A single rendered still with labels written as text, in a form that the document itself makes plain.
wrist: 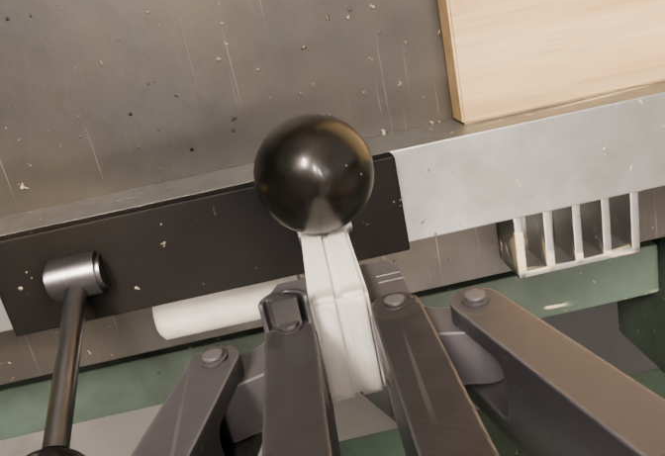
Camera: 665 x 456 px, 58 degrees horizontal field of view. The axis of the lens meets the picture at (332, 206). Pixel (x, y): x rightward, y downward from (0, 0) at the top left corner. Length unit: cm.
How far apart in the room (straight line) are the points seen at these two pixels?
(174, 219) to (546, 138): 19
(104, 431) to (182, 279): 302
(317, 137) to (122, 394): 33
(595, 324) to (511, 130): 189
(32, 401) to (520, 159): 36
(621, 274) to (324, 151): 34
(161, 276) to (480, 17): 20
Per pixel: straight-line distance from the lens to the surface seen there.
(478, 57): 32
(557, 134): 32
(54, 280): 31
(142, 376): 46
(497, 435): 48
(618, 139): 34
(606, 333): 217
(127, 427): 335
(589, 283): 47
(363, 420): 357
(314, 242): 19
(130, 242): 30
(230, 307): 33
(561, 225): 37
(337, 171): 17
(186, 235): 30
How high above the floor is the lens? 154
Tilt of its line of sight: 30 degrees down
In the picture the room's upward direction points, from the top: 113 degrees counter-clockwise
